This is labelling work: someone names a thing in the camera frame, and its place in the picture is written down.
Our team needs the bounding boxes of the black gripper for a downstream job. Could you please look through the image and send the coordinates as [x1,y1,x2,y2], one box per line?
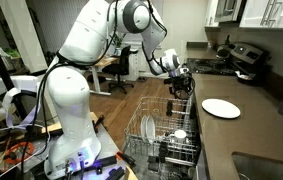
[173,73,195,100]

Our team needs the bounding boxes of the white dinner plate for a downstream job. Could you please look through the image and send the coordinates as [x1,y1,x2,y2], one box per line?
[140,115,150,143]
[201,98,242,120]
[145,115,156,145]

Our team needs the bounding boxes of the black rack clip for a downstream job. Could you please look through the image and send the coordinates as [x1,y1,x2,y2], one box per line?
[165,100,174,117]
[158,141,169,160]

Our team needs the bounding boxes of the steel and black stove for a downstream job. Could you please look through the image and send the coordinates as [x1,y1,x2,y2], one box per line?
[185,41,271,80]

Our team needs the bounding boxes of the white cup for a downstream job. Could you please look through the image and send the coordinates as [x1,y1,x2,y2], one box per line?
[173,129,188,144]

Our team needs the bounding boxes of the white drawer unit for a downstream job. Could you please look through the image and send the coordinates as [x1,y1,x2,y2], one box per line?
[127,49,141,82]

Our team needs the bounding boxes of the black kettle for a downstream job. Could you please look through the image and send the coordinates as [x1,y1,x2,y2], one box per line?
[215,34,233,59]

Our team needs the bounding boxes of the black office chair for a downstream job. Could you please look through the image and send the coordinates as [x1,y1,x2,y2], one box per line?
[101,44,139,95]

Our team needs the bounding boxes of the black pan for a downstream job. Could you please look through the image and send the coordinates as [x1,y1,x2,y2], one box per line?
[235,69,260,84]

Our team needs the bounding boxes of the wooden desk white legs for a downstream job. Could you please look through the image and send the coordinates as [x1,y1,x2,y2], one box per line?
[87,54,132,97]

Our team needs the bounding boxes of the green potted plant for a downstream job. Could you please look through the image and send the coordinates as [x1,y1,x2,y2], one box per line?
[110,33,126,57]

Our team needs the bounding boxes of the black clamp orange tip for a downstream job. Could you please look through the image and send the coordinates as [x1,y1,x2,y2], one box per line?
[115,150,137,169]

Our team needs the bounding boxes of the steel microwave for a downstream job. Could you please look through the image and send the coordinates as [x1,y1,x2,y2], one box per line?
[214,0,248,23]

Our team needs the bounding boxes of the steel kitchen sink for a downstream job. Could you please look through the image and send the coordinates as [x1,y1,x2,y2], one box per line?
[231,151,283,180]

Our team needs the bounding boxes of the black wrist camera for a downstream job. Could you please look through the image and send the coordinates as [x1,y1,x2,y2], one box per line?
[166,77,177,95]

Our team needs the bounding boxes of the white wire dishwasher rack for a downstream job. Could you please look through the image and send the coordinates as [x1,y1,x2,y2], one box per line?
[122,95,203,167]

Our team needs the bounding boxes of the silver cabinet handle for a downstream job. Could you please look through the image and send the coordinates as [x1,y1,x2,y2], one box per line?
[268,0,283,28]
[260,0,273,27]

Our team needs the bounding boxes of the white fabric strap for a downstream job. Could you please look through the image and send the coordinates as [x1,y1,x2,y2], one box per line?
[0,74,44,132]

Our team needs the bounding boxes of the orange cable coil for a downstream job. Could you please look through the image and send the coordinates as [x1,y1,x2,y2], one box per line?
[3,141,35,165]

